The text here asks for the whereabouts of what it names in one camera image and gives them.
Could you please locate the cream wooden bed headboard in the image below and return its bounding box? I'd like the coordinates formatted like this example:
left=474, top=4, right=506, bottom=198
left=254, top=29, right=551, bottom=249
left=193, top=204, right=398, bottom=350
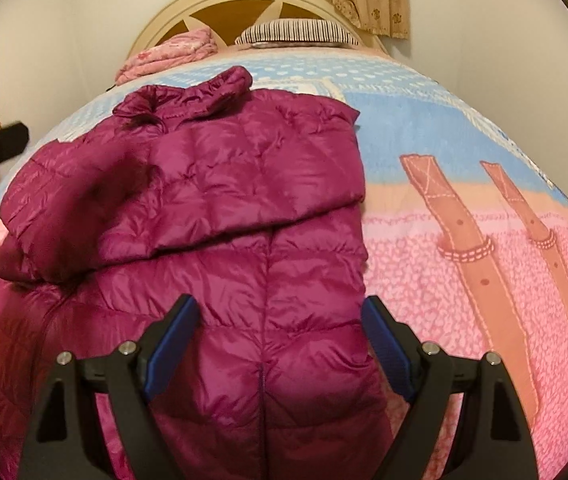
left=126, top=0, right=388, bottom=68

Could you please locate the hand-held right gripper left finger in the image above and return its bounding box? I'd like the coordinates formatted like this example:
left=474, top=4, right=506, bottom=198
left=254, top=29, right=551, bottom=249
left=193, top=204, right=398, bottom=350
left=16, top=293, right=201, bottom=480

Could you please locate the pink folded quilt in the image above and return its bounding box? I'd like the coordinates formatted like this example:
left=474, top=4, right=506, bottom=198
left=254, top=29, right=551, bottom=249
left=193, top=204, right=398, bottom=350
left=115, top=28, right=220, bottom=86

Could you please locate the blue pink printed blanket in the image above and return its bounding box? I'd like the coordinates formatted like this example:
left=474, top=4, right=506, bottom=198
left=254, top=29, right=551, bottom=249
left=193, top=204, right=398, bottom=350
left=0, top=52, right=568, bottom=480

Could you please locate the magenta down jacket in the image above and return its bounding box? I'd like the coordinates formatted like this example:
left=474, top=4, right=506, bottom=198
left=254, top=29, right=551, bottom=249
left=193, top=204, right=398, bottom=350
left=0, top=66, right=401, bottom=480

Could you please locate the striped pillow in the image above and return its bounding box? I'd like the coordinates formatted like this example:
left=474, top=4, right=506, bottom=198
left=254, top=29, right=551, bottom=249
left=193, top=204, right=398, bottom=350
left=234, top=17, right=361, bottom=49

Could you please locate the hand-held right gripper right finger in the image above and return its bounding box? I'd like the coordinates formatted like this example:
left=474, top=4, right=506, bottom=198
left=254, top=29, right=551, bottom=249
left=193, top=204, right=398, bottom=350
left=361, top=295, right=540, bottom=480

